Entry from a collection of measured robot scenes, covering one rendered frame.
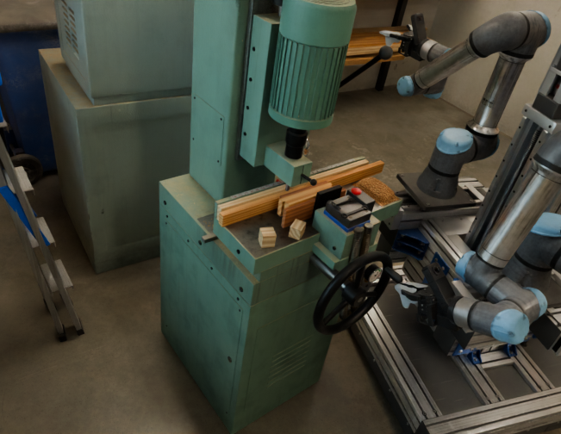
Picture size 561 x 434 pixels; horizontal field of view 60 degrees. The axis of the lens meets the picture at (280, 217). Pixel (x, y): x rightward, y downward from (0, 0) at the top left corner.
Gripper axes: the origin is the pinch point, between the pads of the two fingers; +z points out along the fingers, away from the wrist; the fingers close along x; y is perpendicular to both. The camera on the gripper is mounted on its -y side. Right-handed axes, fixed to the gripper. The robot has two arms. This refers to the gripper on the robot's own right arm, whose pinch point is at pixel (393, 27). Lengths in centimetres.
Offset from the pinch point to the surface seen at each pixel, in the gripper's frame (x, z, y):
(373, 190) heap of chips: -56, -60, 24
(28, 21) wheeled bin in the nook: -126, 115, 12
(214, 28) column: -93, -26, -24
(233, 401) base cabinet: -115, -70, 88
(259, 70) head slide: -88, -43, -18
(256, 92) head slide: -89, -42, -11
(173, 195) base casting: -111, -24, 29
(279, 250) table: -98, -71, 21
